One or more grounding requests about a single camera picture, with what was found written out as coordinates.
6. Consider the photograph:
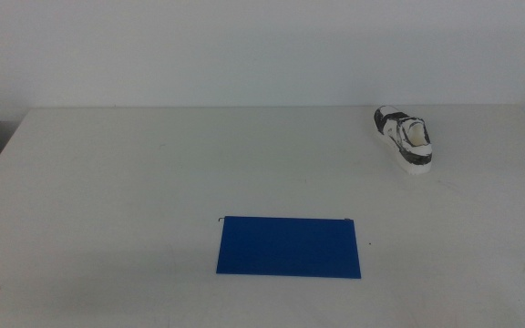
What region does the white and black sneaker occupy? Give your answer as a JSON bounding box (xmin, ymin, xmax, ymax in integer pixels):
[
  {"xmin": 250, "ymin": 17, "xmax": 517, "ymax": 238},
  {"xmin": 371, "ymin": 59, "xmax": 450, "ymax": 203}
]
[{"xmin": 373, "ymin": 105, "xmax": 434, "ymax": 176}]

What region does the blue rectangular mat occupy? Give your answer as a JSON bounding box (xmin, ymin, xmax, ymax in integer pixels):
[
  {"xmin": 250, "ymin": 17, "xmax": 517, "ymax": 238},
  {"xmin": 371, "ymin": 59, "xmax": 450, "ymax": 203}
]
[{"xmin": 215, "ymin": 215, "xmax": 363, "ymax": 280}]

